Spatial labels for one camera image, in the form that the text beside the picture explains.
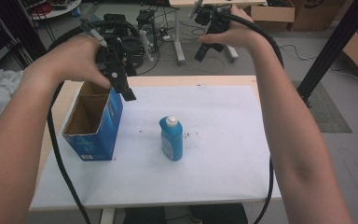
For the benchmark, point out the round white table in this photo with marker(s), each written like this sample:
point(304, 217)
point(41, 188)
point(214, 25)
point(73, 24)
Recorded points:
point(62, 11)

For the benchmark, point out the person's left hand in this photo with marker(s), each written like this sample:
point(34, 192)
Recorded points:
point(74, 59)

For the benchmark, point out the person's right hand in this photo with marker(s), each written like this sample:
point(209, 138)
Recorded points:
point(239, 34)

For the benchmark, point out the wooden desk with white legs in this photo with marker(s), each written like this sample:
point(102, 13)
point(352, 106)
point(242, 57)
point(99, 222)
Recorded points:
point(179, 37)

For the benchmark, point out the black computer tower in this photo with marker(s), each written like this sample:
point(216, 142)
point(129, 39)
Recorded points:
point(115, 18)

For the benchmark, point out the blue cardboard box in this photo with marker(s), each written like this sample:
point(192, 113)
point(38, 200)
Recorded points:
point(108, 130)

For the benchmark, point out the white power strip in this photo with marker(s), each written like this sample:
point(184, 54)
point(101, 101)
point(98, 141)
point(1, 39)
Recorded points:
point(167, 38)

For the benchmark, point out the white table mat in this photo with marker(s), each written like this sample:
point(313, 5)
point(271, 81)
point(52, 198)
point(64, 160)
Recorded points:
point(214, 174)

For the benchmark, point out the grey floor mat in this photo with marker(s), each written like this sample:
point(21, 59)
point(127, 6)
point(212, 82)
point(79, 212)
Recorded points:
point(326, 115)

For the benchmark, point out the blue bottle with white cap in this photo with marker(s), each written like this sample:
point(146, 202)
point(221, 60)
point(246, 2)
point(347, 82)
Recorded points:
point(171, 140)

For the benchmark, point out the black metal stand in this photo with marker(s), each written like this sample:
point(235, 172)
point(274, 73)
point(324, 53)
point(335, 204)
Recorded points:
point(21, 28)

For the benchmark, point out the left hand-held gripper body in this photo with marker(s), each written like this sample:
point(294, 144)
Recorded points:
point(115, 62)

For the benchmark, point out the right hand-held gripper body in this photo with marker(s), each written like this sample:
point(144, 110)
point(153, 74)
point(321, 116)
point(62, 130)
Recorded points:
point(216, 20)

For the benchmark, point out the grey open computer case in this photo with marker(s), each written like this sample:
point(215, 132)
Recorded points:
point(146, 21)

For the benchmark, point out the black aluminium post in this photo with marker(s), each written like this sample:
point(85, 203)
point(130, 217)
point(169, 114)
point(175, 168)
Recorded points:
point(326, 53)

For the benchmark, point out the large closed cardboard box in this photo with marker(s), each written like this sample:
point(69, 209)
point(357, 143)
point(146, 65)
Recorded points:
point(317, 15)

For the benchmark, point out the small open cardboard box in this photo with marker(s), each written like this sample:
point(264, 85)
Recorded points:
point(273, 15)

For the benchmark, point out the white table leg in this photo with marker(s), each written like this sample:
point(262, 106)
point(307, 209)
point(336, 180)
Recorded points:
point(107, 216)

